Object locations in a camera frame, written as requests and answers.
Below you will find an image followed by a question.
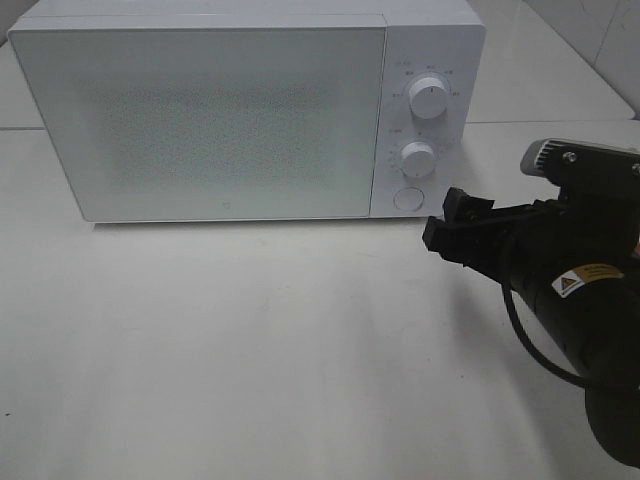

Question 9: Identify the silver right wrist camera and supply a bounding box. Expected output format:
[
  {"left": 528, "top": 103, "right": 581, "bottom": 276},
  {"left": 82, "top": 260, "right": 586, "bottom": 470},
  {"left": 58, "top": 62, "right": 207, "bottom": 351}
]
[{"left": 520, "top": 138, "right": 639, "bottom": 191}]

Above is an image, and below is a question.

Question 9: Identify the white microwave oven body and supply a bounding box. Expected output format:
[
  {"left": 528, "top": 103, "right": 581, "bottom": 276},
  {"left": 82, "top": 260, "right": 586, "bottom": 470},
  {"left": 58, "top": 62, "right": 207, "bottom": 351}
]
[{"left": 7, "top": 1, "right": 486, "bottom": 219}]

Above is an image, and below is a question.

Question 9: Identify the lower white microwave knob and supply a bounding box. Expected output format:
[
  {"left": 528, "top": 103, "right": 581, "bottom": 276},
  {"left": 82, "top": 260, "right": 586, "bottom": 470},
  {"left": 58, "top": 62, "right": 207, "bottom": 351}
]
[{"left": 400, "top": 142, "right": 437, "bottom": 179}]

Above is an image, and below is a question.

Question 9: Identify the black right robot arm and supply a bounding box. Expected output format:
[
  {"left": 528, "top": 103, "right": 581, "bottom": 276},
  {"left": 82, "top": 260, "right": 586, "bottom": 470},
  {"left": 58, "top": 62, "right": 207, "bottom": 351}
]
[{"left": 423, "top": 139, "right": 639, "bottom": 467}]

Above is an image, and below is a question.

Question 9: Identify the round white door button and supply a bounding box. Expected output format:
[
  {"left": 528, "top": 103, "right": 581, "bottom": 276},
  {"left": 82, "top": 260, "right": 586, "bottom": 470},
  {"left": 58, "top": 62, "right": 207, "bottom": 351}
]
[{"left": 393, "top": 187, "right": 424, "bottom": 212}]

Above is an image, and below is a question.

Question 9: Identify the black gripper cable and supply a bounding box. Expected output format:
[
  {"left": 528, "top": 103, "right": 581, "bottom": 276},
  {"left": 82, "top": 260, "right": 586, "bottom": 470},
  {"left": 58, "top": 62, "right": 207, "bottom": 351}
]
[{"left": 501, "top": 234, "right": 606, "bottom": 389}]

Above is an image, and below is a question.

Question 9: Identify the white microwave knob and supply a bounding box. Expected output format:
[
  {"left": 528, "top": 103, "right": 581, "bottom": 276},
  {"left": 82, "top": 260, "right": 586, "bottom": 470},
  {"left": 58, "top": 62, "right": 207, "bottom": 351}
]
[
  {"left": 408, "top": 73, "right": 450, "bottom": 120},
  {"left": 400, "top": 142, "right": 437, "bottom": 179}
]

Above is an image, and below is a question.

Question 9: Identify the upper white microwave knob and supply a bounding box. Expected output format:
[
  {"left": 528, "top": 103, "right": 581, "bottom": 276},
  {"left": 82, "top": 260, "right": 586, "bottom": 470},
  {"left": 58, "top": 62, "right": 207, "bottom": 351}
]
[{"left": 408, "top": 73, "right": 450, "bottom": 120}]

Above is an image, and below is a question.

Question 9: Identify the white microwave door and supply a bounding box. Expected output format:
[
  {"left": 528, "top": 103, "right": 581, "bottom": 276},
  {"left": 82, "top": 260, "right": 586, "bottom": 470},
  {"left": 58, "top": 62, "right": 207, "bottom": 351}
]
[{"left": 9, "top": 15, "right": 386, "bottom": 223}]

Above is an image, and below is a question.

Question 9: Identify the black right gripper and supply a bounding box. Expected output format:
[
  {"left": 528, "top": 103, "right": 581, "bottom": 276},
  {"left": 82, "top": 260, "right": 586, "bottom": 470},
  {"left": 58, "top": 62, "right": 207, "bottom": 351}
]
[{"left": 422, "top": 178, "right": 639, "bottom": 292}]

